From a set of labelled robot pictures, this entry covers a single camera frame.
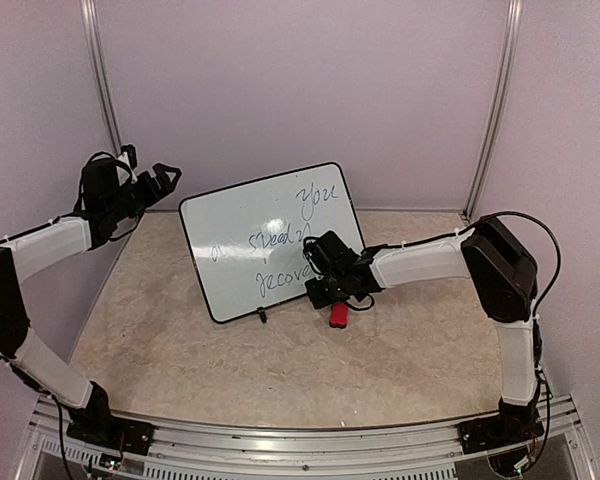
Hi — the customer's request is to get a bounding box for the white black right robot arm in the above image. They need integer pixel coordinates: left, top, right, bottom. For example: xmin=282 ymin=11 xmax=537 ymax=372
xmin=303 ymin=215 xmax=539 ymax=444

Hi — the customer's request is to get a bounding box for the aluminium corner post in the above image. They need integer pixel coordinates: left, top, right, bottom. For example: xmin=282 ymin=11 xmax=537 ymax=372
xmin=80 ymin=0 xmax=122 ymax=152
xmin=462 ymin=0 xmax=523 ymax=222

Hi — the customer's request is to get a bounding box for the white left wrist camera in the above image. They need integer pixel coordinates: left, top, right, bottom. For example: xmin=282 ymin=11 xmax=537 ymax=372
xmin=117 ymin=144 xmax=137 ymax=183

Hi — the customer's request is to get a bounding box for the white whiteboard black frame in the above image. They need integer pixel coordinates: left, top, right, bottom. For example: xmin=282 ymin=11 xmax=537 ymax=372
xmin=178 ymin=162 xmax=364 ymax=324

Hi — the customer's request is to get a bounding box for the aluminium right corner post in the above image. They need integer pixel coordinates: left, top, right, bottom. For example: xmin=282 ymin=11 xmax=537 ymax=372
xmin=462 ymin=0 xmax=523 ymax=222

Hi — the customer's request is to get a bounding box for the black wire easel stand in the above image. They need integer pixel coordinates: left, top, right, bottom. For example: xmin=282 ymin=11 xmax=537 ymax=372
xmin=256 ymin=307 xmax=268 ymax=324

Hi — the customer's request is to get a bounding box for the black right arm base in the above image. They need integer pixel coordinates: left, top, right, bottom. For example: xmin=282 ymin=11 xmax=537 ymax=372
xmin=457 ymin=398 xmax=544 ymax=455

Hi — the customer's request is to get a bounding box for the red black whiteboard eraser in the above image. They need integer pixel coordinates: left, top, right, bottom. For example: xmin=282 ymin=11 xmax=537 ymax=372
xmin=329 ymin=303 xmax=349 ymax=329

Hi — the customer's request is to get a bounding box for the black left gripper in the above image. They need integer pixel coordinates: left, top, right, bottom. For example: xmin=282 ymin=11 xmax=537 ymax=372
xmin=106 ymin=162 xmax=180 ymax=222

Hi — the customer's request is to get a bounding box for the aluminium left corner post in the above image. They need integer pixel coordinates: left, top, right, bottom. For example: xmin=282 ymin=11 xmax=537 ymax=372
xmin=80 ymin=0 xmax=122 ymax=152

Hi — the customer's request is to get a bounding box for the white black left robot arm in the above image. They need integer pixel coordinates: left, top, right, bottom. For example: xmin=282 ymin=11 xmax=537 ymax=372
xmin=0 ymin=145 xmax=182 ymax=410

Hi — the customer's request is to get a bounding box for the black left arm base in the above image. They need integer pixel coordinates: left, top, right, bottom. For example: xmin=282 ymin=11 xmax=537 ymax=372
xmin=67 ymin=382 xmax=155 ymax=456

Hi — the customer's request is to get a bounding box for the aluminium front rail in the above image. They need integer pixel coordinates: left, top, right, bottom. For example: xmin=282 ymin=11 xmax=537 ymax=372
xmin=19 ymin=394 xmax=596 ymax=480

